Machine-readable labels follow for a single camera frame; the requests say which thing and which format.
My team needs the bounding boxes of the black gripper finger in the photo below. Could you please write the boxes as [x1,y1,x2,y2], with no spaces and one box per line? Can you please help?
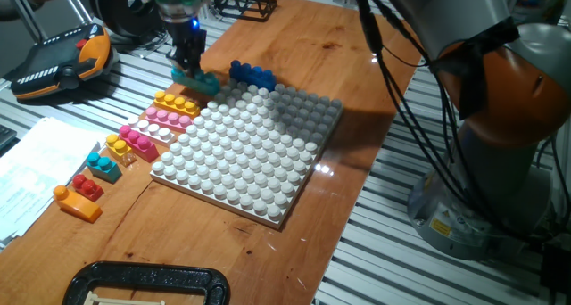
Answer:
[166,50,186,74]
[185,54,203,81]

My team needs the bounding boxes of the white studded baseplate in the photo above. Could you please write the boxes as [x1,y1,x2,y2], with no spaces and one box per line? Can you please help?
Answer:
[149,82,344,230]

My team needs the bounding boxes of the yellow two-stud block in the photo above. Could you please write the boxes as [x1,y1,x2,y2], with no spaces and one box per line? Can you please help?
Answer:
[104,133,137,167]

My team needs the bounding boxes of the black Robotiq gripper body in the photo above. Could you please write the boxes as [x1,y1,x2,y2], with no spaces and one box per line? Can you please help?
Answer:
[158,1,208,63]

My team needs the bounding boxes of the orange black teach pendant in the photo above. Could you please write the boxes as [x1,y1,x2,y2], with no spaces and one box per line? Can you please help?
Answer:
[9,22,118,102]

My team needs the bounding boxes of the black wire frame stand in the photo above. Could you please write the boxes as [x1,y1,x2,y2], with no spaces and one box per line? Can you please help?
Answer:
[209,0,278,23]

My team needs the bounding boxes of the varnished wooden board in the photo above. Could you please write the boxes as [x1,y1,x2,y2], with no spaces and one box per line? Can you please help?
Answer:
[0,0,423,305]

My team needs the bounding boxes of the white flat four-stud block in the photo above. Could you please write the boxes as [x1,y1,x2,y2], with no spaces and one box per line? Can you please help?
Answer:
[126,114,178,148]

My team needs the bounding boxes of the magenta three-stud block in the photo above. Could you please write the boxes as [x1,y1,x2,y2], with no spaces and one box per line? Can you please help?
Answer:
[118,124,161,163]

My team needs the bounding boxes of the orange sloped one-stud block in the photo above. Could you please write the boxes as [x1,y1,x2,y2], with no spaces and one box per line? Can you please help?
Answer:
[53,185,103,224]

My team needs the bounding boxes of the yellow flat four-stud block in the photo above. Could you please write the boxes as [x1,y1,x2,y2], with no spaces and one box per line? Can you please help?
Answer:
[153,90,202,119]

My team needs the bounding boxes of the black metal C-clamp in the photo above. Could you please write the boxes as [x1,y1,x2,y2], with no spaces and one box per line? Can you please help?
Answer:
[61,260,231,305]

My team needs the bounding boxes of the teal four-stud block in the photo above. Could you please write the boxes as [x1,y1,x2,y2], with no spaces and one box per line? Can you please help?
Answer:
[170,67,221,97]

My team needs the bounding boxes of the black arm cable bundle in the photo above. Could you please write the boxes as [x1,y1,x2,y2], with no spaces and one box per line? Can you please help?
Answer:
[350,0,505,235]

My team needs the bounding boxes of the pink flat four-stud block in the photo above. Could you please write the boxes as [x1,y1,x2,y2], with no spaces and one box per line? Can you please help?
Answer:
[145,106,195,134]

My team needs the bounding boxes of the black filament spool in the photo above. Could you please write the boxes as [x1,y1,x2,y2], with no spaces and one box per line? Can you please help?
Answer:
[87,0,171,38]

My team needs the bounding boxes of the blue four-stud block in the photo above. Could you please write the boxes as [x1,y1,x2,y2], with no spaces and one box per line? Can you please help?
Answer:
[228,59,277,92]

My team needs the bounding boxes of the teal two-stud block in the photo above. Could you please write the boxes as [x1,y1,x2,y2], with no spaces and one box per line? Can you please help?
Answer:
[86,152,123,185]

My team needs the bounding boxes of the stack of white papers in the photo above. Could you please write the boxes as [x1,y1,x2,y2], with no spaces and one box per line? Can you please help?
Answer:
[0,116,102,248]

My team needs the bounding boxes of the red two-stud block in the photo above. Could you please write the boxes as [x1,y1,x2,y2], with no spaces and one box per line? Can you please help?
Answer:
[71,174,105,202]

